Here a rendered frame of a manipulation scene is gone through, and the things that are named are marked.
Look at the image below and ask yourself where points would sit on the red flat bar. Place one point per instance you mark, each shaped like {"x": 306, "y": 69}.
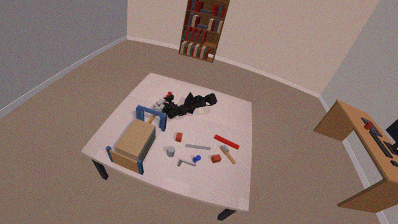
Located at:
{"x": 225, "y": 141}

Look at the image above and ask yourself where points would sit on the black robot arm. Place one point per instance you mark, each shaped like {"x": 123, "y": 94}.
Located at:
{"x": 197, "y": 102}

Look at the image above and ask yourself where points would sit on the red cube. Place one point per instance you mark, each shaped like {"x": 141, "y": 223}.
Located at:
{"x": 178, "y": 138}
{"x": 215, "y": 158}

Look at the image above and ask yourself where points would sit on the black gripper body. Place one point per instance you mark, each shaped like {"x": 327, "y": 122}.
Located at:
{"x": 169, "y": 99}

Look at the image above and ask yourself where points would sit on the grey cylinder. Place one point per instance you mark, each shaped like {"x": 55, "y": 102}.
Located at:
{"x": 170, "y": 151}

